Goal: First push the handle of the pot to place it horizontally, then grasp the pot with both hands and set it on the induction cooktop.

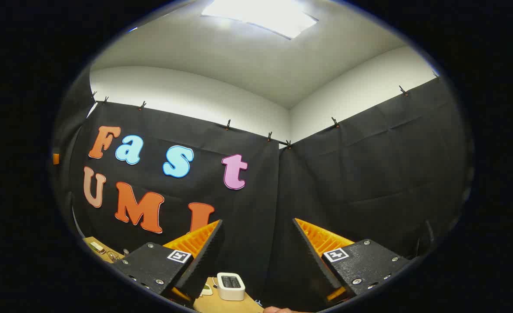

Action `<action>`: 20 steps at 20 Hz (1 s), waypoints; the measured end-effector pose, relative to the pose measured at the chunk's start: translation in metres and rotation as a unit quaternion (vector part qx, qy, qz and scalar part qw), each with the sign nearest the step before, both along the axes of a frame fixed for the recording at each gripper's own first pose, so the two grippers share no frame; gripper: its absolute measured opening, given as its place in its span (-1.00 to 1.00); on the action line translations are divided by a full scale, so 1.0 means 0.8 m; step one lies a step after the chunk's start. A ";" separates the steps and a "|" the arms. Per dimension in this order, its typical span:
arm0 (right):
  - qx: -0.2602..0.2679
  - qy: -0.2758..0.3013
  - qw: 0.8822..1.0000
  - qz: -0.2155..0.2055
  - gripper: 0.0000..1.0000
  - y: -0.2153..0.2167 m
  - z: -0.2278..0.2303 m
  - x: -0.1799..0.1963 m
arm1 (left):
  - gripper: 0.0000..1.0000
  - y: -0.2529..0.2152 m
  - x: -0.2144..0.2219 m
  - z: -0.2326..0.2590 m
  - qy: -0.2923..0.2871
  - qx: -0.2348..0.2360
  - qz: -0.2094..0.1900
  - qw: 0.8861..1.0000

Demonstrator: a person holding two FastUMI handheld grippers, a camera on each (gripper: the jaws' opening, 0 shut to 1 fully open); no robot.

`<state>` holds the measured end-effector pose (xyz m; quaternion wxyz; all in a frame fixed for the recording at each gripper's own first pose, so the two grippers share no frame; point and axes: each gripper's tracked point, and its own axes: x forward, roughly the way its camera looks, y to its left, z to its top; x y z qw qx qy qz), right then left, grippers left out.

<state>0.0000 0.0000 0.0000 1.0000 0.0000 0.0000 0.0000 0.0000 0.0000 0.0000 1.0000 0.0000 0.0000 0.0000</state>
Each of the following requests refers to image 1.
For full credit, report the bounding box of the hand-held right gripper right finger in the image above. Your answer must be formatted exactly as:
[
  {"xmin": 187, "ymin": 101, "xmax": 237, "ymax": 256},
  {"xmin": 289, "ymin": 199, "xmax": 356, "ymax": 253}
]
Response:
[{"xmin": 292, "ymin": 217, "xmax": 413, "ymax": 307}]

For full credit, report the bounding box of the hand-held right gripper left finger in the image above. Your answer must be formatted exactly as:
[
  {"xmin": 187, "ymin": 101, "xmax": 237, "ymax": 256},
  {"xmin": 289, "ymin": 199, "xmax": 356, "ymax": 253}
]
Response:
[{"xmin": 113, "ymin": 220, "xmax": 225, "ymax": 309}]

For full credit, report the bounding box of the white toaster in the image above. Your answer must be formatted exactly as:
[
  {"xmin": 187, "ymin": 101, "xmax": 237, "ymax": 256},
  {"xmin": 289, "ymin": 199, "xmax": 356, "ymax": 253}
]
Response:
[{"xmin": 217, "ymin": 273, "xmax": 246, "ymax": 301}]

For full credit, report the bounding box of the black backdrop cloth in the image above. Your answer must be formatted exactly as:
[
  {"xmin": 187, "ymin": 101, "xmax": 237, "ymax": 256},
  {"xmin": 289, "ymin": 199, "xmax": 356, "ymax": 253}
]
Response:
[{"xmin": 52, "ymin": 65, "xmax": 472, "ymax": 311}]

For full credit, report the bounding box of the row of black cloth clips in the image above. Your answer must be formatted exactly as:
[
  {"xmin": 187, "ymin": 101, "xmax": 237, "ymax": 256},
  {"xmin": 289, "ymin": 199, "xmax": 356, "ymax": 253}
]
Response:
[{"xmin": 92, "ymin": 72, "xmax": 439, "ymax": 150}]

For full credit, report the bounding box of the ceiling light panel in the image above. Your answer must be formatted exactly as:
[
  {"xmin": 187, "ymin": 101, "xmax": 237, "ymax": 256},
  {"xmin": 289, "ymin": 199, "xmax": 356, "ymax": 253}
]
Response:
[{"xmin": 201, "ymin": 0, "xmax": 319, "ymax": 40}]

